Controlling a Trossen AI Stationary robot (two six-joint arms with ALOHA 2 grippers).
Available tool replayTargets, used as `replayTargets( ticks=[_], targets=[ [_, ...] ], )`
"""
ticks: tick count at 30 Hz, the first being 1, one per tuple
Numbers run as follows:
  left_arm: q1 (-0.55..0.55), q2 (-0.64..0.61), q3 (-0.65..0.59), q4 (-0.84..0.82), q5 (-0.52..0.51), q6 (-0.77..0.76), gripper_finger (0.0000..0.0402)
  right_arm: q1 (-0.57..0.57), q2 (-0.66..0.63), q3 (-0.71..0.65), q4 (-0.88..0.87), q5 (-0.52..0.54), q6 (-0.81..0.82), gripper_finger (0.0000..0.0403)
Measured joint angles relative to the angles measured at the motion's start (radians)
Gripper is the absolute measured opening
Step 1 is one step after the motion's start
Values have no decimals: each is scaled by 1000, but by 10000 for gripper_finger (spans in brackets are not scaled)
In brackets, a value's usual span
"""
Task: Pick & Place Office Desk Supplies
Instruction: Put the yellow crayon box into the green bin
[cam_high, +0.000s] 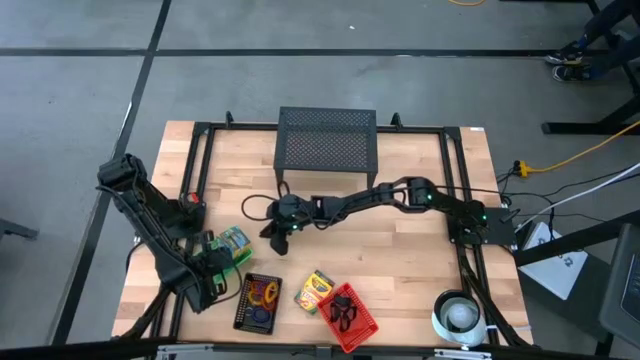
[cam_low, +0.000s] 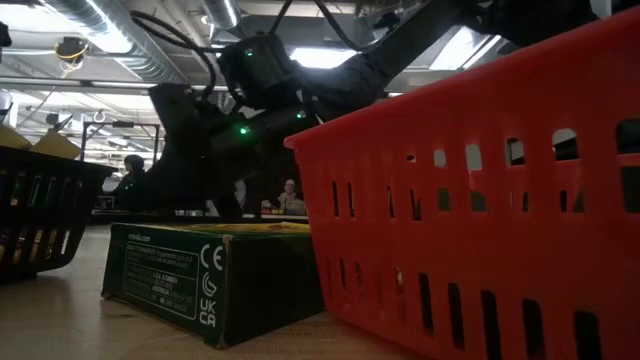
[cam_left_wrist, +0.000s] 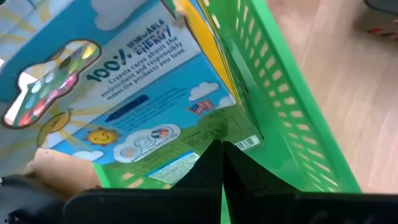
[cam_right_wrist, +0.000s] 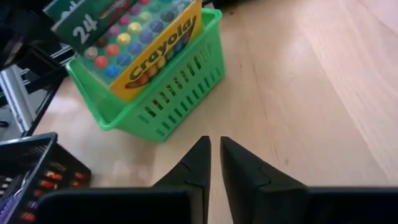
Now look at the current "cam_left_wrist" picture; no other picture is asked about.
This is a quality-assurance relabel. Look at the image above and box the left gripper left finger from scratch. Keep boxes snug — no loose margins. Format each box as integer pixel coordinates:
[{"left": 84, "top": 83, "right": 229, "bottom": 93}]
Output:
[{"left": 170, "top": 139, "right": 224, "bottom": 192}]

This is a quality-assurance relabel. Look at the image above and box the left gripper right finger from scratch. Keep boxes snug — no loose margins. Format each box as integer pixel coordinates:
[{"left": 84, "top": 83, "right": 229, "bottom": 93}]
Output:
[{"left": 222, "top": 141, "right": 301, "bottom": 224}]

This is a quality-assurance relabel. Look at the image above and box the green plastic basket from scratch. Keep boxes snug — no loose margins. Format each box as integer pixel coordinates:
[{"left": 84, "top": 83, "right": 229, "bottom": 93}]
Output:
[{"left": 93, "top": 0, "right": 363, "bottom": 224}]

